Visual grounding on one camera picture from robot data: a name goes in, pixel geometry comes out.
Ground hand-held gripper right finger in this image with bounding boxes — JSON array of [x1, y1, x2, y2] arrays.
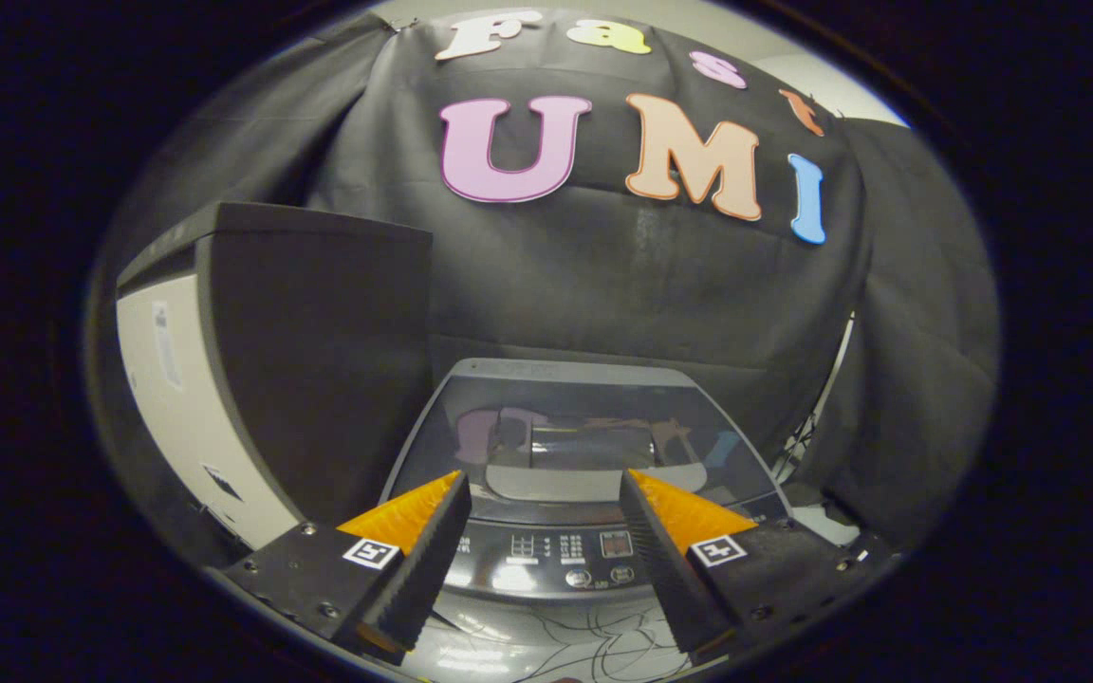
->
[[619, 468, 898, 660]]

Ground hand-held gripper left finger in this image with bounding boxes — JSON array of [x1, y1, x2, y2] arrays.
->
[[210, 470, 473, 665]]

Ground grey washing machine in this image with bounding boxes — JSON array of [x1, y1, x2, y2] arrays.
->
[[404, 508, 794, 683]]

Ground beige cabinet with dark top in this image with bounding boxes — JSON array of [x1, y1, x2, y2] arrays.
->
[[115, 201, 434, 551]]

